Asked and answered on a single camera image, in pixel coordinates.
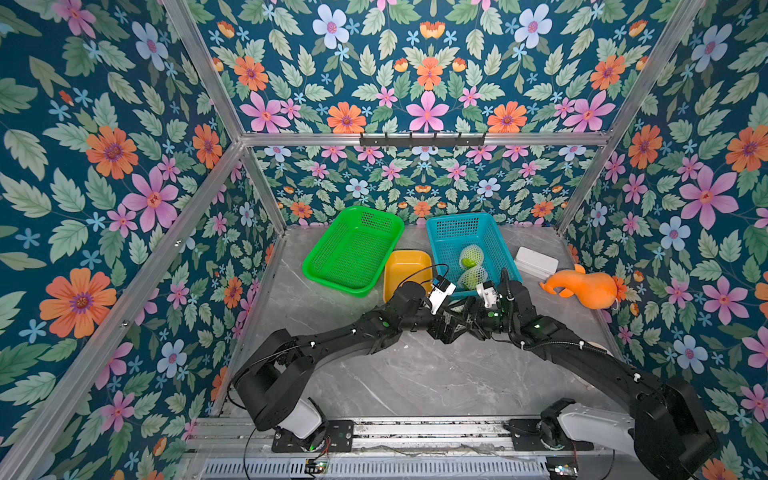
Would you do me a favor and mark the green plastic basket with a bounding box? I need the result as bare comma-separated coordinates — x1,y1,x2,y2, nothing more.
302,206,405,298

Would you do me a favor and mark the white foam net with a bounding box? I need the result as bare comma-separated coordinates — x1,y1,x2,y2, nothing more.
458,265,488,292
459,244,485,270

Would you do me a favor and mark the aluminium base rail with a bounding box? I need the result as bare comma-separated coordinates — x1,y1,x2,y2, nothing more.
175,415,651,479

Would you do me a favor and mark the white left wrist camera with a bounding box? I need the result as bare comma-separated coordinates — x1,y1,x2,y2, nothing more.
427,276,456,316

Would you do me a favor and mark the yellow plastic tub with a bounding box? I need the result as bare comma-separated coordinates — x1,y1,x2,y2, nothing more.
383,250,433,302

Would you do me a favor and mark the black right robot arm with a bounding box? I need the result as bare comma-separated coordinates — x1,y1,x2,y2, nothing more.
448,280,721,479

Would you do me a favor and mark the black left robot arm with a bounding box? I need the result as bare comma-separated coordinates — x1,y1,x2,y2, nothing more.
231,276,456,431

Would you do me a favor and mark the black wall hook rack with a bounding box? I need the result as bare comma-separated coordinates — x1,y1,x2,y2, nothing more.
358,132,486,149

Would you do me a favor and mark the orange toy duck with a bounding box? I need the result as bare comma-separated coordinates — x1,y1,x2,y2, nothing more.
539,265,620,310

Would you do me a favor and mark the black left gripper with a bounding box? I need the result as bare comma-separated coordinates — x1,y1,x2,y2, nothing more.
394,305,469,345

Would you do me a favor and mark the teal plastic basket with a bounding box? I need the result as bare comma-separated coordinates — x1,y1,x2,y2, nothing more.
426,213,522,299

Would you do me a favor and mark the white rectangular box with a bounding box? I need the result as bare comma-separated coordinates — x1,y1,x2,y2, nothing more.
514,246,559,280

